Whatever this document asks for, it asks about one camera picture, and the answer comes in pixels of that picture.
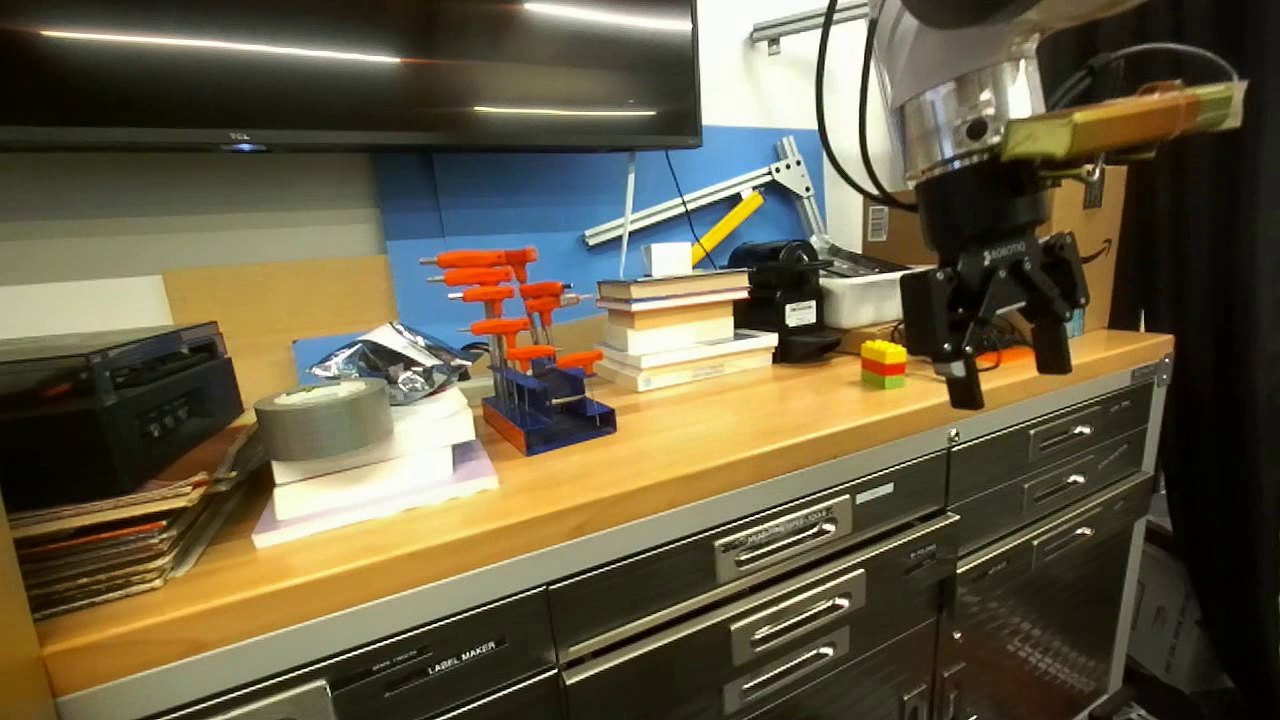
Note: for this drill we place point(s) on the stacked colourful toy bricks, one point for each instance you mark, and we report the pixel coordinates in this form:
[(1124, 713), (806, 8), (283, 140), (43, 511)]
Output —
[(881, 364)]

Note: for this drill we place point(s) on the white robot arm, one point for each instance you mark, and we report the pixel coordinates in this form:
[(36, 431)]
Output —
[(956, 72)]

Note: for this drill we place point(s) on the black wall monitor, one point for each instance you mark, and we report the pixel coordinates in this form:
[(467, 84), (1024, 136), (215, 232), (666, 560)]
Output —
[(350, 72)]

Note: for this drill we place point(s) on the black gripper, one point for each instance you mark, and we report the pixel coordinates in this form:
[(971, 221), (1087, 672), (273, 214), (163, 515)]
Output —
[(992, 256)]

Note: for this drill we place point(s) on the white storage bin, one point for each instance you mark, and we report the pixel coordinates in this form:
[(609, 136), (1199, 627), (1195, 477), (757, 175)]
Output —
[(861, 298)]

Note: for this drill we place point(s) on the aluminium square ruler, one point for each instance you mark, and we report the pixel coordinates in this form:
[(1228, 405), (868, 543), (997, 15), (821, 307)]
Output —
[(788, 168)]

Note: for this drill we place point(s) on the grey duct tape roll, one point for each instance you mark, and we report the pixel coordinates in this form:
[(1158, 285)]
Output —
[(324, 423)]

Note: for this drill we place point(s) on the cardboard amazon box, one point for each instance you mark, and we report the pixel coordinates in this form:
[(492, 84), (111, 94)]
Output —
[(1090, 209)]

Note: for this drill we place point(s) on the stack of thin boards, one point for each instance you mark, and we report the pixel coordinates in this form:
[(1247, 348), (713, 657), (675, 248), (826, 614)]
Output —
[(137, 543)]

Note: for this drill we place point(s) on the stack of books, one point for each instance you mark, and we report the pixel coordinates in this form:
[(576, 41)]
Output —
[(678, 331)]

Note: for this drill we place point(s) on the orange hex key set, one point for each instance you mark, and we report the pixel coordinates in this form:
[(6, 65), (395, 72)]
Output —
[(536, 395)]

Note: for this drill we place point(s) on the black printer box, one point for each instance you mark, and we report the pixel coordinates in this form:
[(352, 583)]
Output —
[(98, 412)]

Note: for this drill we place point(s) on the black label maker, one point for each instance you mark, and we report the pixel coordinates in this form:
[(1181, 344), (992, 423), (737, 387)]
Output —
[(784, 298)]

